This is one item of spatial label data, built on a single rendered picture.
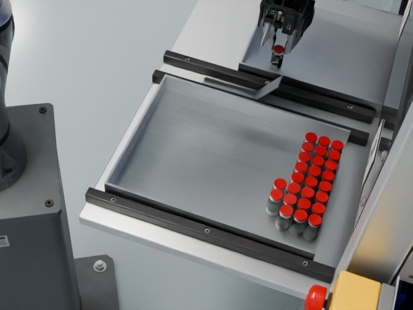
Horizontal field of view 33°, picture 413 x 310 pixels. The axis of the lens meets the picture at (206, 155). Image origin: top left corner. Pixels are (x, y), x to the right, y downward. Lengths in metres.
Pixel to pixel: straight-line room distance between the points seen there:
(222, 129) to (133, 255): 0.93
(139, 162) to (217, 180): 0.13
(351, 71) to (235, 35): 0.23
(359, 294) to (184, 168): 0.40
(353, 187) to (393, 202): 0.37
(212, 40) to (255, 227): 0.43
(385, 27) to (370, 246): 0.68
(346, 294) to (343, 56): 0.62
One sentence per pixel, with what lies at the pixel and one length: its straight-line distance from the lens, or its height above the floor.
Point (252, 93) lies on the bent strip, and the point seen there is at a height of 0.88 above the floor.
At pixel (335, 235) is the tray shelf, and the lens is 1.11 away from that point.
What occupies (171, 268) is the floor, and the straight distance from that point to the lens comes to 2.05.
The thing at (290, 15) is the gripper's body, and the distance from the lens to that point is 1.16.
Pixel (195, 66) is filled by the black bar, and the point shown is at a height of 0.90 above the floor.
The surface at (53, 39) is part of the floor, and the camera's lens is 2.68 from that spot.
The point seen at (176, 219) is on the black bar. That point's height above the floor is 0.90.
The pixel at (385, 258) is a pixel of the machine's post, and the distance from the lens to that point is 0.90.
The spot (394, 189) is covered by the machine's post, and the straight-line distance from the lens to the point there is 0.79.
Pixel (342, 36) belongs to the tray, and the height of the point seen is 0.88.
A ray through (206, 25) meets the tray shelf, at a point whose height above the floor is 0.88.
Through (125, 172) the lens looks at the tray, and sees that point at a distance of 1.14.
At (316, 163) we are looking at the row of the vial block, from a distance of 1.12.
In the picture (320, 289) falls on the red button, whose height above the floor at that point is 1.01.
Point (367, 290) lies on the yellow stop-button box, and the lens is 0.90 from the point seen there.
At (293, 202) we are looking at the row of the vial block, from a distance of 1.07.
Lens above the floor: 1.79
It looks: 51 degrees down
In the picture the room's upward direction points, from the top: 7 degrees clockwise
